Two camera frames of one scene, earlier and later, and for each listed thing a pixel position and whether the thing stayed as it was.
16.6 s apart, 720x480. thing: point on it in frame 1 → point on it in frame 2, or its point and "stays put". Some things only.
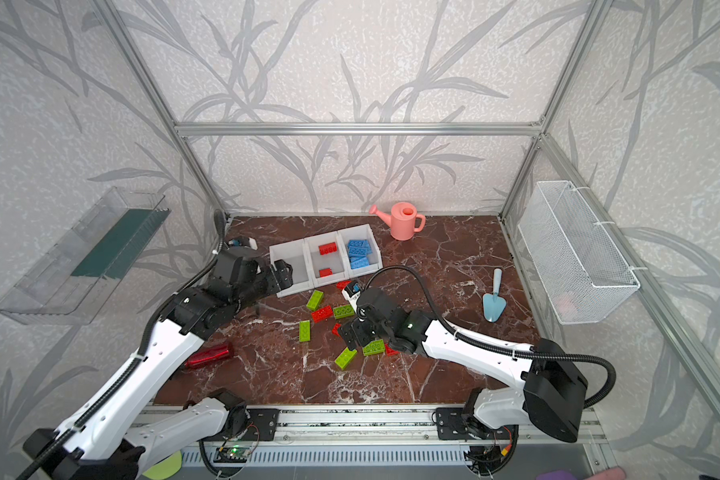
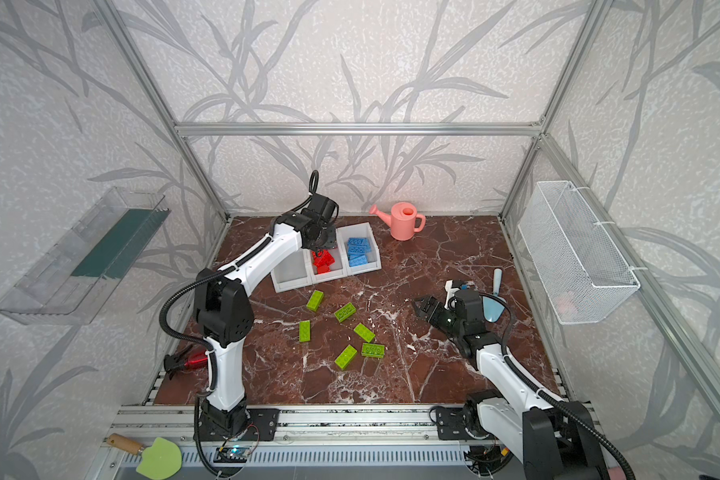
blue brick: (358, 244) stays put
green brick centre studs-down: (343, 311) stays put
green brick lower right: (374, 347) stays put
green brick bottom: (345, 357) stays put
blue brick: (358, 252) stays put
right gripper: (363, 327) → (438, 315)
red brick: (390, 351) → (323, 260)
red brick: (322, 314) → (323, 267)
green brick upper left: (315, 300) stays put
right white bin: (360, 233) stays put
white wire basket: (582, 269) stays put
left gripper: (279, 276) → (323, 238)
